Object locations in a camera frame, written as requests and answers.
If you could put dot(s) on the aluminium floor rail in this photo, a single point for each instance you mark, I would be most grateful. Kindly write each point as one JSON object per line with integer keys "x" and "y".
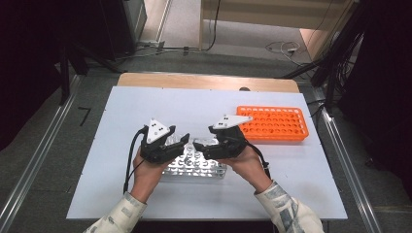
{"x": 350, "y": 181}
{"x": 39, "y": 152}

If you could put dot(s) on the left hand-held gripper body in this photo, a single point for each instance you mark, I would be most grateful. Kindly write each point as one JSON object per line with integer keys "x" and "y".
{"x": 157, "y": 131}

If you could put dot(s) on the light metal floor strip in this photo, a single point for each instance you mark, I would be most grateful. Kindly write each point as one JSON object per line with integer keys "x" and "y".
{"x": 164, "y": 19}

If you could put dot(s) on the orange plastic test tube rack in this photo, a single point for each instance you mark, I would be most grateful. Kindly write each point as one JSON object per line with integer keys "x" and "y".
{"x": 275, "y": 136}

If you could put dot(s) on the beige cabinet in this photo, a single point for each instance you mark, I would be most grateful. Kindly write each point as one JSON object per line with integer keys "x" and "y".
{"x": 275, "y": 13}

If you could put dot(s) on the dark table grommet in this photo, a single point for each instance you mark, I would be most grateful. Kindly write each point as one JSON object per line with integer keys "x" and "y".
{"x": 244, "y": 89}

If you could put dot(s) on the person's left hand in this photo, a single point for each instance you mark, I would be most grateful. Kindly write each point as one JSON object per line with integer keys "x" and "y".
{"x": 145, "y": 178}

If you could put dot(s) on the dark curtain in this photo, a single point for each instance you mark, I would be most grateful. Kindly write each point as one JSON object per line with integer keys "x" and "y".
{"x": 382, "y": 97}

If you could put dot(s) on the grey power strip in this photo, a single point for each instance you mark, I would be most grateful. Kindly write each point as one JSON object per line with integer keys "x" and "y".
{"x": 150, "y": 43}

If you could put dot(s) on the clear tube rack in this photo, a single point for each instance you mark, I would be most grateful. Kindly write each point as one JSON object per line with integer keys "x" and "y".
{"x": 194, "y": 168}

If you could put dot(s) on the black metal stand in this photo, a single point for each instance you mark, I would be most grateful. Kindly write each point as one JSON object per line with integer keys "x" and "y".
{"x": 64, "y": 74}

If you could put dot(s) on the person's right hand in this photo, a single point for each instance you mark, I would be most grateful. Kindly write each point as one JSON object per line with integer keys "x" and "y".
{"x": 251, "y": 168}

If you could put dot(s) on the grey cabinet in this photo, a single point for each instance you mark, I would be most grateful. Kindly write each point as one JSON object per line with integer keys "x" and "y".
{"x": 136, "y": 16}

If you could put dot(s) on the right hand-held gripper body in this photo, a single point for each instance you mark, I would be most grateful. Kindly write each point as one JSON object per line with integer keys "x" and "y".
{"x": 231, "y": 142}

